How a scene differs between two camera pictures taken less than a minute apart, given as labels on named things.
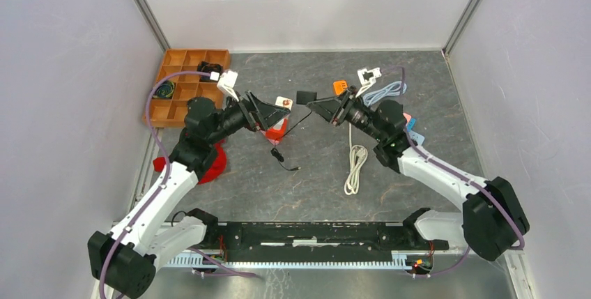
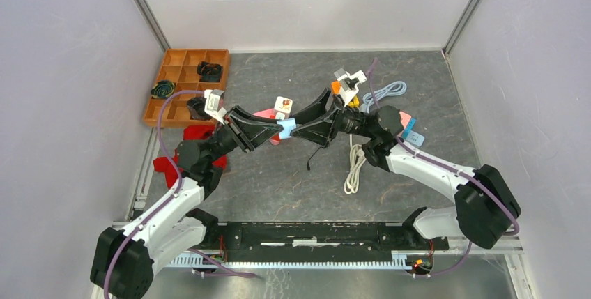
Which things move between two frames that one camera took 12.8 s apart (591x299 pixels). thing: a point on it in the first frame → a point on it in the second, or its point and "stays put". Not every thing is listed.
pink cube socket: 408,117 stays put
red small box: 283,102 stays put
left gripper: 260,114 → 251,131
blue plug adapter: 411,123 stays put
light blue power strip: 418,138 stays put
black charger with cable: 302,97 → 308,164
